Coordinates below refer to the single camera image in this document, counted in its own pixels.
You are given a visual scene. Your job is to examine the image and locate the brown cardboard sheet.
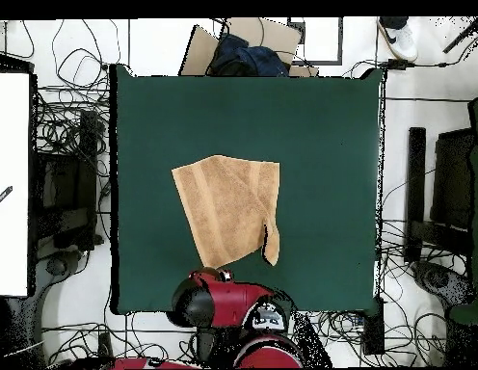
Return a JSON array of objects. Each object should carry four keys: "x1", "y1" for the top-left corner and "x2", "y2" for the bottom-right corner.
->
[
  {"x1": 223, "y1": 16, "x2": 305, "y2": 67},
  {"x1": 178, "y1": 24, "x2": 222, "y2": 77}
]

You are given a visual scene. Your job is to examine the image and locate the tan terry towel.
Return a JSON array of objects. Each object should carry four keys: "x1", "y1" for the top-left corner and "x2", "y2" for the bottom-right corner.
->
[{"x1": 171, "y1": 154, "x2": 281, "y2": 270}]

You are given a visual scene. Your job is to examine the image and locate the black box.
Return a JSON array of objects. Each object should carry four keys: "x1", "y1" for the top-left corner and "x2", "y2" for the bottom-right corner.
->
[{"x1": 361, "y1": 298, "x2": 385, "y2": 356}]

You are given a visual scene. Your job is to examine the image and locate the person's foot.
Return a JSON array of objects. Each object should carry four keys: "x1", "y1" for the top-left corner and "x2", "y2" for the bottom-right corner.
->
[{"x1": 376, "y1": 20, "x2": 420, "y2": 63}]

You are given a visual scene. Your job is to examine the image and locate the tangled black cables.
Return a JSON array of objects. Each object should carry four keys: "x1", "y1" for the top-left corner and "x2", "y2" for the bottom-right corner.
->
[
  {"x1": 30, "y1": 18, "x2": 122, "y2": 155},
  {"x1": 41, "y1": 311, "x2": 194, "y2": 369},
  {"x1": 300, "y1": 309, "x2": 456, "y2": 369}
]

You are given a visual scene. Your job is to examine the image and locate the black power adapter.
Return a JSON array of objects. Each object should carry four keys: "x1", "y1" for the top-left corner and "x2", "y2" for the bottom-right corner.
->
[{"x1": 386, "y1": 58, "x2": 416, "y2": 71}]

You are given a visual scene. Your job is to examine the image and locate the black rectangular frame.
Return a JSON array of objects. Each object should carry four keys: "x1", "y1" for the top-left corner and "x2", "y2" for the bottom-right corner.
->
[{"x1": 286, "y1": 16, "x2": 344, "y2": 66}]

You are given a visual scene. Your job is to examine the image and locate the white board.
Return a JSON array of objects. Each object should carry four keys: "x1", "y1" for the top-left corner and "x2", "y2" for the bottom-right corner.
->
[{"x1": 0, "y1": 71, "x2": 31, "y2": 297}]

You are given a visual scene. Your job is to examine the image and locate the person's leg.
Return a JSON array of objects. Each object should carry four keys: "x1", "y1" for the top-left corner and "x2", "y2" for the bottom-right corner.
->
[{"x1": 378, "y1": 15, "x2": 411, "y2": 31}]

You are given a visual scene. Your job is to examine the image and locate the black rod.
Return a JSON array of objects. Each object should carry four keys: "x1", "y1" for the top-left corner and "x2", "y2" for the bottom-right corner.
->
[{"x1": 441, "y1": 16, "x2": 478, "y2": 54}]

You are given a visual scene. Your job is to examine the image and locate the black stand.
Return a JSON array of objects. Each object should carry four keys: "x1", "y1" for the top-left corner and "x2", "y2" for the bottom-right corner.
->
[
  {"x1": 404, "y1": 126, "x2": 477, "y2": 309},
  {"x1": 30, "y1": 110, "x2": 105, "y2": 278}
]

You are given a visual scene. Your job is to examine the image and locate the dark blue garment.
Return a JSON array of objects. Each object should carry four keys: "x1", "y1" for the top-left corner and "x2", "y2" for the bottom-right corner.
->
[{"x1": 206, "y1": 33, "x2": 290, "y2": 77}]

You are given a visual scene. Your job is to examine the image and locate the dark green table cloth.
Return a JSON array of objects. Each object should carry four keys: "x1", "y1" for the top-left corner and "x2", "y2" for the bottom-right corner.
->
[{"x1": 109, "y1": 63, "x2": 385, "y2": 315}]

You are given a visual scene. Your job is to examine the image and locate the black power strip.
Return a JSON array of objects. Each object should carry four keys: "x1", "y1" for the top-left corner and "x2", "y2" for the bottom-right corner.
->
[{"x1": 97, "y1": 331, "x2": 116, "y2": 361}]

